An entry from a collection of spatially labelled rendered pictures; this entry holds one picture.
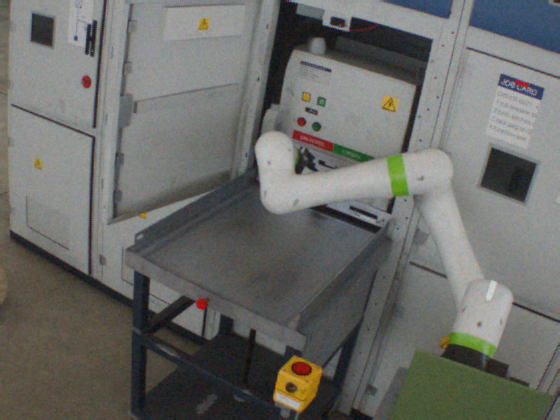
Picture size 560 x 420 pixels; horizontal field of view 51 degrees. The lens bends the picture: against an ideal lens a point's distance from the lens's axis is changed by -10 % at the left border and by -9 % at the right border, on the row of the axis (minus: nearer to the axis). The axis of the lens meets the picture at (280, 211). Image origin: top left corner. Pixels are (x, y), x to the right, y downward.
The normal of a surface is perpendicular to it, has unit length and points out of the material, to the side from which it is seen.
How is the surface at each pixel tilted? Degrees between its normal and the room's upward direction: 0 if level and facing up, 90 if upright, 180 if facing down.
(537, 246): 90
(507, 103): 90
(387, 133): 90
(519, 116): 90
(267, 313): 0
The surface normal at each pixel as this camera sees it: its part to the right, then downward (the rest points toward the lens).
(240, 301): 0.16, -0.88
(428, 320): -0.47, 0.33
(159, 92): 0.75, 0.40
